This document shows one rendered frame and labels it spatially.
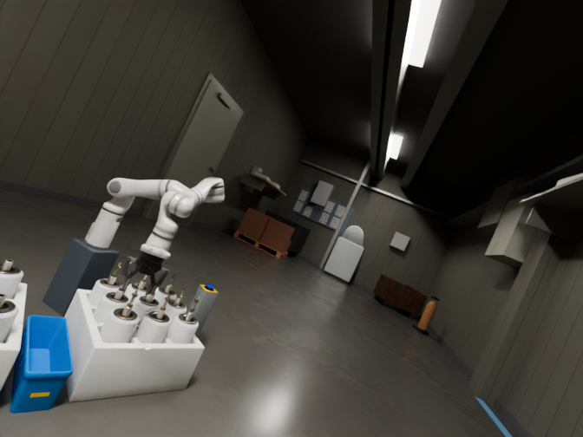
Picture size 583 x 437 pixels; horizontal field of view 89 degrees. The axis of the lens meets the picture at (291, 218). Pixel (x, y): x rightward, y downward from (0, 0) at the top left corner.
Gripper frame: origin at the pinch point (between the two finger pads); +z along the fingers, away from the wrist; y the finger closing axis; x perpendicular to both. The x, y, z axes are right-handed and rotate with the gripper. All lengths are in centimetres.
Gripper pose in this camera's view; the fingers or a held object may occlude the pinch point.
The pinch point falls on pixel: (137, 288)
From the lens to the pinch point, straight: 114.5
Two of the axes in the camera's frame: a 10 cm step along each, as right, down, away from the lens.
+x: 3.5, 1.5, -9.3
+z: -4.3, 9.0, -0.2
